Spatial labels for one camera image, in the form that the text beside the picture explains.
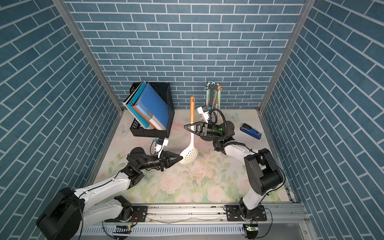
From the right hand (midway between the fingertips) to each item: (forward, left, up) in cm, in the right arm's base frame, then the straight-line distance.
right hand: (188, 132), depth 68 cm
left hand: (-10, +2, -10) cm, 14 cm away
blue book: (+35, +31, -19) cm, 51 cm away
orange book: (+17, +30, -11) cm, 36 cm away
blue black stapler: (+27, -38, -29) cm, 55 cm away
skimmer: (+26, -8, +1) cm, 27 cm away
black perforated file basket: (+43, +23, -10) cm, 50 cm away
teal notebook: (+22, +36, -2) cm, 42 cm away
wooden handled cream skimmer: (-7, -1, -10) cm, 12 cm away
